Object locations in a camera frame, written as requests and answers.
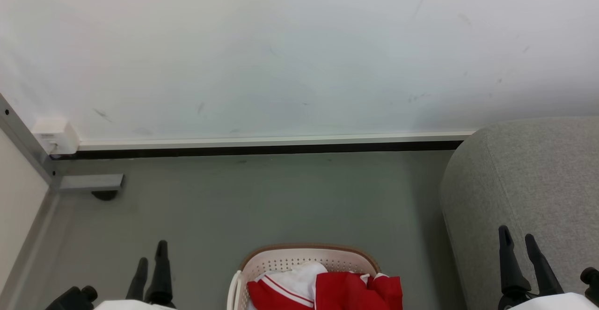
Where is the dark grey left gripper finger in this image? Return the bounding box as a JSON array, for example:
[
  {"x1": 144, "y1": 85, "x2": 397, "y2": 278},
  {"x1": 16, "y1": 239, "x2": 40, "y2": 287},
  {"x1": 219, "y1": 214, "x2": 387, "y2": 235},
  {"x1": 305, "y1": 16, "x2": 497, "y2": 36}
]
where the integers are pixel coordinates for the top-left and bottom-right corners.
[
  {"x1": 125, "y1": 257, "x2": 149, "y2": 301},
  {"x1": 144, "y1": 240, "x2": 176, "y2": 309}
]

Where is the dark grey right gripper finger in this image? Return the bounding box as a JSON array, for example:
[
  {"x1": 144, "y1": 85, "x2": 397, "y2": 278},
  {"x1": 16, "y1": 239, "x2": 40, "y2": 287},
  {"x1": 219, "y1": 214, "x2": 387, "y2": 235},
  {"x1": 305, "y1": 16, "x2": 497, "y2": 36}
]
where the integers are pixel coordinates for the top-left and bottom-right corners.
[
  {"x1": 498, "y1": 225, "x2": 532, "y2": 296},
  {"x1": 525, "y1": 234, "x2": 565, "y2": 296}
]

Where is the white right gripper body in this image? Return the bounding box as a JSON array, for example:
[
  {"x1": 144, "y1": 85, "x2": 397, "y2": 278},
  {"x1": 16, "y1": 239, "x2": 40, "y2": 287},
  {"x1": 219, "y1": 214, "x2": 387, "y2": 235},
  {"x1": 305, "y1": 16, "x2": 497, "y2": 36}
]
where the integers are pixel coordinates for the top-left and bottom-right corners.
[{"x1": 498, "y1": 289, "x2": 597, "y2": 310}]

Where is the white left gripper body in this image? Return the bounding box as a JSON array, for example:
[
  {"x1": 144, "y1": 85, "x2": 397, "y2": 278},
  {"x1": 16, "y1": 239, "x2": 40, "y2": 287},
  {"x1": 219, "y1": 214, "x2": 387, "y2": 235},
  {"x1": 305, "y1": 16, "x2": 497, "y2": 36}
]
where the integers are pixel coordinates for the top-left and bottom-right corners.
[{"x1": 93, "y1": 299, "x2": 175, "y2": 310}]

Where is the white perforated basket brown rim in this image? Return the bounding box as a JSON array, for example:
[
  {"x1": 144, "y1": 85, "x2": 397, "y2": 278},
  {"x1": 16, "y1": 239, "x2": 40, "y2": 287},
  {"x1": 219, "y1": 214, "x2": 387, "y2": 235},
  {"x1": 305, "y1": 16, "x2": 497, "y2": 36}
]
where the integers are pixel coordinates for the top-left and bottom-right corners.
[{"x1": 227, "y1": 243, "x2": 382, "y2": 310}]

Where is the grey fabric sofa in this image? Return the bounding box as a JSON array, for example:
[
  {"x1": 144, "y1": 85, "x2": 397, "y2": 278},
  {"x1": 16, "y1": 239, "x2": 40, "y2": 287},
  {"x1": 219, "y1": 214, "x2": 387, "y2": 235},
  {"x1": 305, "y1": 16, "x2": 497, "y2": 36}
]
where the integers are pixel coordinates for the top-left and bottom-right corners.
[{"x1": 439, "y1": 116, "x2": 599, "y2": 310}]

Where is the white garment with red stripes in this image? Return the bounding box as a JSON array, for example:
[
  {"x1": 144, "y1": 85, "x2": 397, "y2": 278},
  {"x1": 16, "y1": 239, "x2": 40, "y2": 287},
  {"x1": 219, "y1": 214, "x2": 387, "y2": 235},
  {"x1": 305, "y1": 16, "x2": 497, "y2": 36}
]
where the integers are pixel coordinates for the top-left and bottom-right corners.
[{"x1": 247, "y1": 261, "x2": 328, "y2": 310}]

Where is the white partition panel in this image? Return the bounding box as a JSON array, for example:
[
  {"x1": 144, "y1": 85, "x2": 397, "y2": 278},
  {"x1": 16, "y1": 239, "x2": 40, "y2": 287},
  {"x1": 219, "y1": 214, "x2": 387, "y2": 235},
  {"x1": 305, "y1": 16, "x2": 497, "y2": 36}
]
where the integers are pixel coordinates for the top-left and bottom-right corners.
[{"x1": 0, "y1": 129, "x2": 50, "y2": 294}]

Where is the white and black baseboard strip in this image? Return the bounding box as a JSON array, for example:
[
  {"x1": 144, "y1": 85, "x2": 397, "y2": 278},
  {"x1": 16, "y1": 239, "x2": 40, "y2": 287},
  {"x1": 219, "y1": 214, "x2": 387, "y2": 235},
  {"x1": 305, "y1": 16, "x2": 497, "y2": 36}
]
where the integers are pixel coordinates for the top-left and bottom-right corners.
[{"x1": 51, "y1": 132, "x2": 476, "y2": 161}]

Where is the white plastic wall box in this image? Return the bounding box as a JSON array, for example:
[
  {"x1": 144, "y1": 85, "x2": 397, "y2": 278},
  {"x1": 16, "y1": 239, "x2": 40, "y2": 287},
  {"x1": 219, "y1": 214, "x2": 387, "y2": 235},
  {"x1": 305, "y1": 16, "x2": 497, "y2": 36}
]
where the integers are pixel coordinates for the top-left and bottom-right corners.
[{"x1": 31, "y1": 118, "x2": 80, "y2": 155}]

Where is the grey metal frame post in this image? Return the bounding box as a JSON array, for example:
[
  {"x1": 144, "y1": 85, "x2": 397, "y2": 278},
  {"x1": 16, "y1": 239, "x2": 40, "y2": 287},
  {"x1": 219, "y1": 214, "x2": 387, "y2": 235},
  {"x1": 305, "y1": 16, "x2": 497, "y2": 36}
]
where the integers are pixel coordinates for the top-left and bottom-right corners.
[{"x1": 0, "y1": 93, "x2": 62, "y2": 193}]

